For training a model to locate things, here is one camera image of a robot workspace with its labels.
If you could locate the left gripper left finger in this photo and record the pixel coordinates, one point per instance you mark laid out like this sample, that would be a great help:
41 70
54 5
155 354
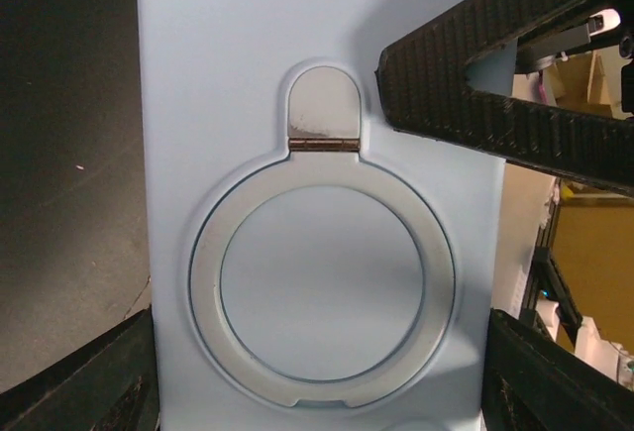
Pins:
111 383

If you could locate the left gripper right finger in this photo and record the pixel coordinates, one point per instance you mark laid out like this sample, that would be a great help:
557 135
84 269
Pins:
531 383

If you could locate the cardboard boxes in background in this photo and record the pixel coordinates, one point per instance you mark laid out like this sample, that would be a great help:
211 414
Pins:
580 126

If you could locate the light blue phone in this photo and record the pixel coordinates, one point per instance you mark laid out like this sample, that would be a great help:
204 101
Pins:
311 268

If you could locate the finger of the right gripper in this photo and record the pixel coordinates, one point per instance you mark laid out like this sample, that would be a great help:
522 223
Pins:
422 78

